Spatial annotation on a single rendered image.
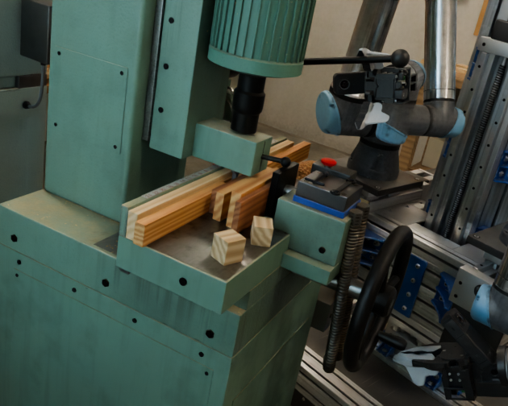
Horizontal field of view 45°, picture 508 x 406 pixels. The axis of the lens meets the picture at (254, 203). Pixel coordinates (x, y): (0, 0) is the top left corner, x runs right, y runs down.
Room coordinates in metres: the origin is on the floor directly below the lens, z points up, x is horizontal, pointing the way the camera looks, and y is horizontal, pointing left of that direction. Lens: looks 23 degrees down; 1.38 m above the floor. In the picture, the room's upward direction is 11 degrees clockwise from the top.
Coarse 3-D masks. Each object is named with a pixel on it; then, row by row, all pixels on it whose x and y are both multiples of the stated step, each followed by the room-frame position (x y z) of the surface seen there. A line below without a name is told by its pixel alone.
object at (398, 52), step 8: (344, 56) 1.22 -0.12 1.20; (352, 56) 1.21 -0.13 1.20; (360, 56) 1.20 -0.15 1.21; (368, 56) 1.20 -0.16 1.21; (376, 56) 1.19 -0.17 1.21; (384, 56) 1.18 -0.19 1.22; (392, 56) 1.17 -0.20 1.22; (400, 56) 1.16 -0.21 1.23; (408, 56) 1.17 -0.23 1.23; (304, 64) 1.25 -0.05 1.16; (312, 64) 1.24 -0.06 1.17; (400, 64) 1.16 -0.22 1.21; (232, 72) 1.30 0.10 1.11
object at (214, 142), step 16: (208, 128) 1.13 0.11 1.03; (224, 128) 1.14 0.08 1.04; (208, 144) 1.13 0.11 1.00; (224, 144) 1.11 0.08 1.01; (240, 144) 1.10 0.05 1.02; (256, 144) 1.09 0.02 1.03; (208, 160) 1.13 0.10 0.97; (224, 160) 1.11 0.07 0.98; (240, 160) 1.10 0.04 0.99; (256, 160) 1.10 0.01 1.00
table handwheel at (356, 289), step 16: (400, 240) 0.97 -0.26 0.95; (384, 256) 0.93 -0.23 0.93; (400, 256) 1.10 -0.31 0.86; (384, 272) 0.91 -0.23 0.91; (400, 272) 1.11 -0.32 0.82; (352, 288) 1.01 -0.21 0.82; (368, 288) 0.89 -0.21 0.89; (384, 288) 0.98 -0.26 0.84; (400, 288) 1.11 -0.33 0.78; (368, 304) 0.88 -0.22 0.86; (384, 304) 0.97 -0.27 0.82; (352, 320) 0.88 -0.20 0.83; (368, 320) 0.88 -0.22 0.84; (384, 320) 1.07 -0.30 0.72; (352, 336) 0.87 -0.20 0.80; (368, 336) 0.96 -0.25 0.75; (352, 352) 0.87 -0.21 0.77; (368, 352) 1.00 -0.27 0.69; (352, 368) 0.90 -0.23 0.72
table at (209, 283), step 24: (120, 240) 0.89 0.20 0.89; (168, 240) 0.90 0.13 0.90; (192, 240) 0.92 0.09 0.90; (288, 240) 1.01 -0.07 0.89; (120, 264) 0.88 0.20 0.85; (144, 264) 0.86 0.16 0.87; (168, 264) 0.85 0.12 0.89; (192, 264) 0.84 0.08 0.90; (216, 264) 0.85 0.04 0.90; (240, 264) 0.87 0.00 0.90; (264, 264) 0.93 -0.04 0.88; (288, 264) 0.99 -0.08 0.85; (312, 264) 0.97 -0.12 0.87; (168, 288) 0.84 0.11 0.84; (192, 288) 0.83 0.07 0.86; (216, 288) 0.81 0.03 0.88; (240, 288) 0.85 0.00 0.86; (216, 312) 0.81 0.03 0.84
